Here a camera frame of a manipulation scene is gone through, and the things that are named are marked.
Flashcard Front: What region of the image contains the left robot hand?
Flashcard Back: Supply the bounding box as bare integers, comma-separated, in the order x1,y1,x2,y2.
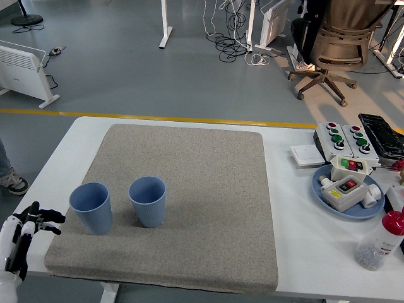
0,201,66,303

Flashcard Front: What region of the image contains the blue ribbed cup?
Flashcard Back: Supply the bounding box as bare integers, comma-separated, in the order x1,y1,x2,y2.
69,182,113,236
128,175,167,229

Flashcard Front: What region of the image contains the person's shoe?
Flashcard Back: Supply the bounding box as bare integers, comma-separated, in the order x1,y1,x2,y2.
0,167,30,196

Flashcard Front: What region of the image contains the person's leg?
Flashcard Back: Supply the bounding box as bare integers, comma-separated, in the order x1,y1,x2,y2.
0,138,12,178

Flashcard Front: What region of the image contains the white table leg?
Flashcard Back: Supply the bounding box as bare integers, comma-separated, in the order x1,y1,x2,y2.
100,282,120,303

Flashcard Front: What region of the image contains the white panel heater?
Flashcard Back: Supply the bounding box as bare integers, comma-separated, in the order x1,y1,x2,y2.
0,40,61,109
254,0,291,51

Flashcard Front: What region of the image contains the grey-brown mat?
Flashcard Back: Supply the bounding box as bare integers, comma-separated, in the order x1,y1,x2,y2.
44,123,279,294

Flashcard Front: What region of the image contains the black stand base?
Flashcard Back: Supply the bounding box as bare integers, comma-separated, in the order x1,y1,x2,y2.
11,0,44,26

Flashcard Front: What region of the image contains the white desk leg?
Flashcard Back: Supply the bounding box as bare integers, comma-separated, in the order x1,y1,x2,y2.
158,0,174,49
373,6,404,79
245,0,256,53

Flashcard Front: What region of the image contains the blue plate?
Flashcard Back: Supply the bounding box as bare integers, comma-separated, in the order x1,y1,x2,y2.
311,163,386,220

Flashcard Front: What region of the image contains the grey four-button control box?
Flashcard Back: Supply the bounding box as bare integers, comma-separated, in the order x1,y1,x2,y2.
316,121,354,163
341,124,380,168

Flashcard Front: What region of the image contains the seated person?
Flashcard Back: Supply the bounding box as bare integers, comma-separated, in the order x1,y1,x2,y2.
290,0,332,72

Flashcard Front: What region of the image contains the white pipe fitting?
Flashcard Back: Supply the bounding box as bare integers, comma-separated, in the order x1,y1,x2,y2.
360,184,383,209

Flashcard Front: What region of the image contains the red-capped bottle of screws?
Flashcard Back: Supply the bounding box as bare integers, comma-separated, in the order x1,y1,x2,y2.
353,210,404,271

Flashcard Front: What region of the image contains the beige office chair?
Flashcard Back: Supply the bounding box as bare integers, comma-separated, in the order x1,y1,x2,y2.
287,0,395,107

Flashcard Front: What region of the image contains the black plastic tray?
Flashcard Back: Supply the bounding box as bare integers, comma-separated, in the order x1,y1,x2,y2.
358,112,404,162

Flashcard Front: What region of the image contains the black cable bundle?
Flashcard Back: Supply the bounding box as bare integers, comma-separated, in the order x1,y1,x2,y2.
206,0,253,62

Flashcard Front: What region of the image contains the white cable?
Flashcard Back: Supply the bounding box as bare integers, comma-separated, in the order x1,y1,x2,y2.
201,0,228,36

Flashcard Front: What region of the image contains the white wall switch plate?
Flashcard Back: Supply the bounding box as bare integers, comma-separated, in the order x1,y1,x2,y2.
290,144,326,167

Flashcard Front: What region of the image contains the white green-red switch box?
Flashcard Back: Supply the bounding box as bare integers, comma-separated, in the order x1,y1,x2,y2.
330,155,374,182

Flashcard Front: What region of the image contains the grey switch box yellow label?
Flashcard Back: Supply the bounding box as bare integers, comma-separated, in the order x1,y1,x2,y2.
318,174,369,212

